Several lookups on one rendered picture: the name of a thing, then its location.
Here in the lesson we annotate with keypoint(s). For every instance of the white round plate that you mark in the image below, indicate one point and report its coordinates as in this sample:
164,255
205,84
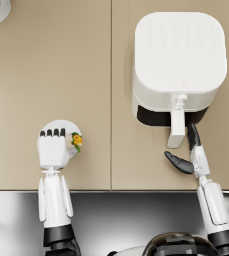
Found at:
61,128

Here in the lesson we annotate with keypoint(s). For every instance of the chicken roll with yellow filling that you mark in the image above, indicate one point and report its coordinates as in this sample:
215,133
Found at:
75,141

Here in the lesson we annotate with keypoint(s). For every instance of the pale air fryer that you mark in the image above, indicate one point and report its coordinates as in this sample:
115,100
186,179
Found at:
178,66

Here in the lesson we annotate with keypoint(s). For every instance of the dark round robot body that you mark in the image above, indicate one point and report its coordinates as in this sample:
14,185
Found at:
179,246

